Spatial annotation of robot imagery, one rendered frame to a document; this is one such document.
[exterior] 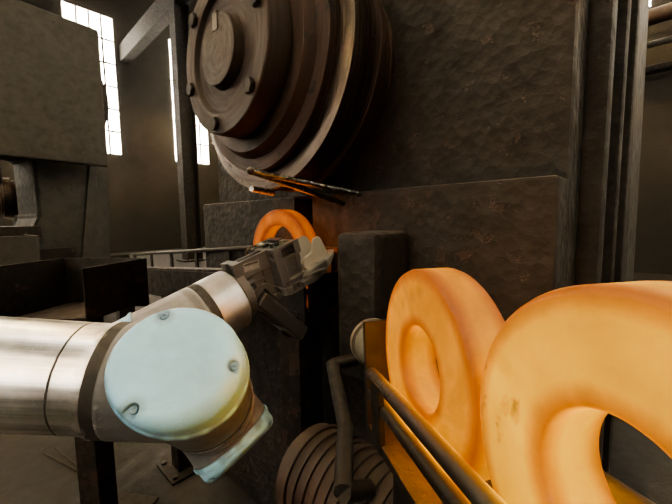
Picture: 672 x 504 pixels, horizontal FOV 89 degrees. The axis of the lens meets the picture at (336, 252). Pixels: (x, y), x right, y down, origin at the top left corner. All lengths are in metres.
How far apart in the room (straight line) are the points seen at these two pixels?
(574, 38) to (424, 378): 0.48
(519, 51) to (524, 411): 0.52
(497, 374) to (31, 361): 0.30
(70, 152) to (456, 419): 3.19
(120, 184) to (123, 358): 10.73
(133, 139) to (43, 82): 8.00
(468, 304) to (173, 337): 0.21
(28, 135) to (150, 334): 2.98
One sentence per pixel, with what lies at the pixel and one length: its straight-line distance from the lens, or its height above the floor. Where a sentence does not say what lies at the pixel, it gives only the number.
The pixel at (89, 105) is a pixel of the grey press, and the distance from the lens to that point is 3.40.
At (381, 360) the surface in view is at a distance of 0.36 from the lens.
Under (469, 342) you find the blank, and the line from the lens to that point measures 0.22.
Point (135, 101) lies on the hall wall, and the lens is 11.55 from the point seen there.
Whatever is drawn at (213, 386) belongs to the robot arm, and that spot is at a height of 0.71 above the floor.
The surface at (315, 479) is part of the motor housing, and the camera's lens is 0.49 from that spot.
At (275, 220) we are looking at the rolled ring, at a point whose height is 0.82.
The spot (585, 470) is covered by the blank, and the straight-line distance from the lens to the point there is 0.21.
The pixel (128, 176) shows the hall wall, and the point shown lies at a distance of 11.06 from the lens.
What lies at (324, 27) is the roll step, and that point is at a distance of 0.62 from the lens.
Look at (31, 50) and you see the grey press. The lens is 3.40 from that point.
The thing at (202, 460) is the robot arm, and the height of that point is 0.58.
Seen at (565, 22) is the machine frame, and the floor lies 1.07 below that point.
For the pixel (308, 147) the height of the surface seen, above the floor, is 0.94.
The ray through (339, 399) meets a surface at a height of 0.58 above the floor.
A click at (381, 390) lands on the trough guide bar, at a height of 0.68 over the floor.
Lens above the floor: 0.82
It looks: 5 degrees down
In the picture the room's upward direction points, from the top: 1 degrees counter-clockwise
